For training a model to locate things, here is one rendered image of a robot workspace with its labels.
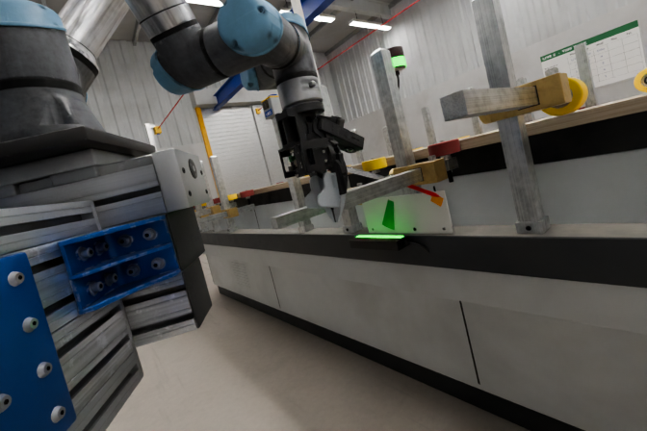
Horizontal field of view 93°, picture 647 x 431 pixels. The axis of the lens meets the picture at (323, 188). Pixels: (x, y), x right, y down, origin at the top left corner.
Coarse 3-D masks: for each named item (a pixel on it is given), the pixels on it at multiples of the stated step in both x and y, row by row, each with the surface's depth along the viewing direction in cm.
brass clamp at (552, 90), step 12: (528, 84) 52; (540, 84) 51; (552, 84) 50; (564, 84) 50; (540, 96) 51; (552, 96) 50; (564, 96) 49; (528, 108) 53; (540, 108) 52; (480, 120) 60; (492, 120) 58
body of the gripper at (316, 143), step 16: (288, 112) 50; (304, 112) 51; (320, 112) 54; (288, 128) 51; (304, 128) 52; (288, 144) 51; (304, 144) 49; (320, 144) 51; (336, 144) 53; (304, 160) 49; (320, 160) 51; (288, 176) 54
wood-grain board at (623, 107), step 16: (640, 96) 56; (576, 112) 63; (592, 112) 61; (608, 112) 59; (624, 112) 58; (640, 112) 56; (528, 128) 70; (544, 128) 68; (560, 128) 65; (464, 144) 82; (480, 144) 78; (256, 192) 179
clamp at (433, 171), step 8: (440, 160) 71; (392, 168) 81; (400, 168) 76; (408, 168) 74; (424, 168) 71; (432, 168) 69; (440, 168) 70; (424, 176) 71; (432, 176) 70; (440, 176) 70; (416, 184) 73; (424, 184) 72
